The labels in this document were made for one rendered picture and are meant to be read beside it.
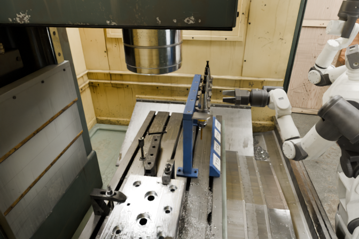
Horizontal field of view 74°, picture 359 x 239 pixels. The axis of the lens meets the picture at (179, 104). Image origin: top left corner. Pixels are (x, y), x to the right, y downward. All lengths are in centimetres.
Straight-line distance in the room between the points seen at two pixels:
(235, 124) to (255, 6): 78
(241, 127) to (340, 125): 91
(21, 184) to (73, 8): 61
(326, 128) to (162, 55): 64
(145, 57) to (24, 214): 70
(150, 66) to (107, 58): 130
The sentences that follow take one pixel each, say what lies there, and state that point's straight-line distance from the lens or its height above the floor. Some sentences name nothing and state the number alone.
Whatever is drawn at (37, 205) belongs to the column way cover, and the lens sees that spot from 107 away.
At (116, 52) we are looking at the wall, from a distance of 184.
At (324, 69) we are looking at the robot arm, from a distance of 149.
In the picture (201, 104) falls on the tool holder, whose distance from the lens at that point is 98.
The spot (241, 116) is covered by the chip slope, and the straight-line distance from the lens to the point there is 179.
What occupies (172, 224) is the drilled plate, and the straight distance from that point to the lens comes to 87.
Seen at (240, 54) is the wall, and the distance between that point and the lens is 169.
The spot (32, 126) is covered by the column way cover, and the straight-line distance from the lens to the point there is 94.
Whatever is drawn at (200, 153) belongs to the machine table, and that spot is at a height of 90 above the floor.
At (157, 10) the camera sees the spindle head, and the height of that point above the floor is 164.
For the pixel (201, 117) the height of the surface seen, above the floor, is 122.
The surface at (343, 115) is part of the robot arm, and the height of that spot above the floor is 131.
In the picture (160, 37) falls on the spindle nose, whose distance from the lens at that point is 58.
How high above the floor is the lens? 169
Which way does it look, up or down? 27 degrees down
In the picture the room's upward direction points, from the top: straight up
